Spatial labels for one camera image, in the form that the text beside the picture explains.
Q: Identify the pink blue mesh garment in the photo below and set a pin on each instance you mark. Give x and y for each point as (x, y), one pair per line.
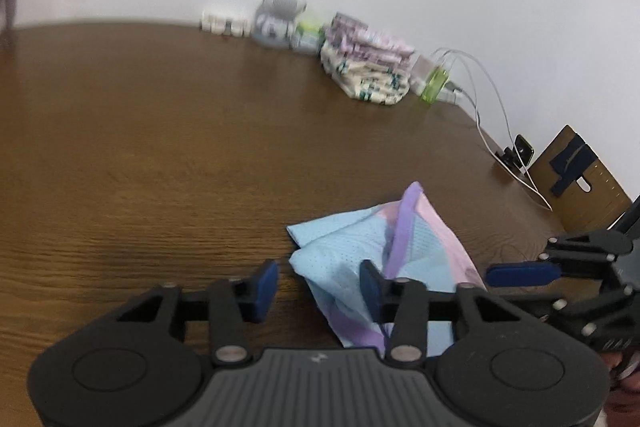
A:
(350, 237)

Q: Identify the green liquid bottle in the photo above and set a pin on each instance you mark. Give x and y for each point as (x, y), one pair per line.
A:
(434, 87)

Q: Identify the pink patterned folded clothes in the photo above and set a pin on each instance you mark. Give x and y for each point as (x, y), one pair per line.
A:
(370, 39)

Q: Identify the person's right hand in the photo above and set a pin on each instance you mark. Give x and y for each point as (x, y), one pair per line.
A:
(625, 397)

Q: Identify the white charger block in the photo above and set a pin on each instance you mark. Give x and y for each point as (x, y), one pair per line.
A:
(422, 69)

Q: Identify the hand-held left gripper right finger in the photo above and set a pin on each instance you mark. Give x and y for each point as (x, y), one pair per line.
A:
(371, 292)

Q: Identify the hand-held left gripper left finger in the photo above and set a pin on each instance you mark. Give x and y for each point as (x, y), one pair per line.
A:
(265, 289)

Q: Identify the light green packet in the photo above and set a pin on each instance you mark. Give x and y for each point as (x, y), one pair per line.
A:
(307, 34)

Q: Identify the cream floral folded clothes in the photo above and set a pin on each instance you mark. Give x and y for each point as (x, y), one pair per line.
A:
(365, 79)

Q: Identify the white power strip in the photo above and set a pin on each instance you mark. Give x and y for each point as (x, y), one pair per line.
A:
(452, 94)

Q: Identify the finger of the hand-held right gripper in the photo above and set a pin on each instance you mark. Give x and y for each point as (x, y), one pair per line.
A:
(520, 274)
(595, 317)

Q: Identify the white robot speaker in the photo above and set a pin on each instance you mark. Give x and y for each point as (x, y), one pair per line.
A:
(277, 17)

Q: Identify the black phone stand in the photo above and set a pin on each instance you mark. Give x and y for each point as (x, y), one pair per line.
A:
(505, 157)

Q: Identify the brown cardboard box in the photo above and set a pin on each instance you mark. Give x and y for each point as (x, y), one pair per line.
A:
(600, 202)

